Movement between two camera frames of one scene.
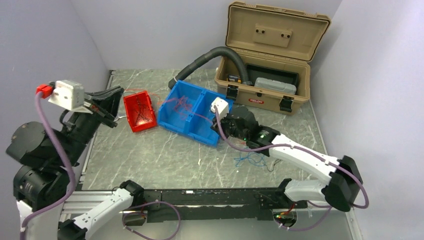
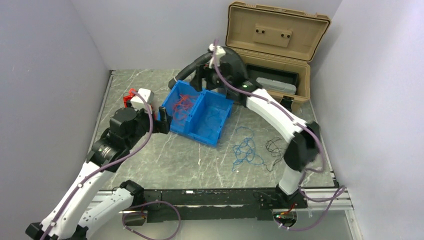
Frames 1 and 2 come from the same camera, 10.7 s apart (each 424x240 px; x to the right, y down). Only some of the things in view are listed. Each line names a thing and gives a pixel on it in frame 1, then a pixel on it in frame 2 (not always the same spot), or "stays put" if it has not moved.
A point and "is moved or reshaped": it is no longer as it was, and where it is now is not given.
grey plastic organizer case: x=275 y=85 stays put
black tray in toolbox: x=256 y=71 stays put
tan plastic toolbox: x=268 y=53 stays put
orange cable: x=183 y=107 is moved or reshaped
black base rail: x=169 y=205 stays put
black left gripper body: x=101 y=114 to x=159 y=126
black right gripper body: x=228 y=128 to x=214 y=80
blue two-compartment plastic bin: x=191 y=111 stays put
